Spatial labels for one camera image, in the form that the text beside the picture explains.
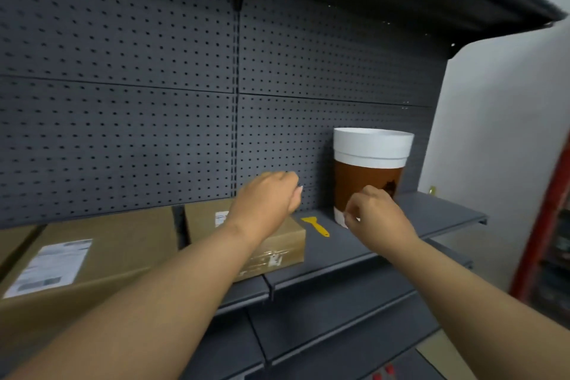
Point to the yellow plastic scraper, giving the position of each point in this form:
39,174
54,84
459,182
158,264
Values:
314,223

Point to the person's left forearm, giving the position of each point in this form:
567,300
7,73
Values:
147,313

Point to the person's right hand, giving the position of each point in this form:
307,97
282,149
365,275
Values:
378,219

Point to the white barcode label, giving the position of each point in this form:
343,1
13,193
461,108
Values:
220,218
49,266

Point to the person's right forearm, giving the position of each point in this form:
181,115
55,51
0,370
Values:
481,317

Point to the person's left hand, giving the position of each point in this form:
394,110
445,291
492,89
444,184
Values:
267,201

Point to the red metal rack post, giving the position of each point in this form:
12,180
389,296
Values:
543,224

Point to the white and brown bucket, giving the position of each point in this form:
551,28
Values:
369,148

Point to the grey pegboard back panel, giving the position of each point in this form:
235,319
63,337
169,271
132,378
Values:
133,59

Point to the brown cardboard box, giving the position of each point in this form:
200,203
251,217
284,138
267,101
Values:
124,237
289,241
15,246

